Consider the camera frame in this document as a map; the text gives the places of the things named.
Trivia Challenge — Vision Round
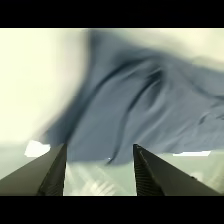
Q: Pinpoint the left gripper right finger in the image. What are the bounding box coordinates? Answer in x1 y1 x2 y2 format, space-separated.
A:
132 143 223 197

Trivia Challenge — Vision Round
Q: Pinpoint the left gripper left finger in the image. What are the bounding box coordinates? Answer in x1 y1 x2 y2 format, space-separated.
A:
0 143 69 197

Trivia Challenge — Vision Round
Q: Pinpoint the blue shirt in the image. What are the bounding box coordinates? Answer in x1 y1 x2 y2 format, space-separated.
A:
39 29 224 167

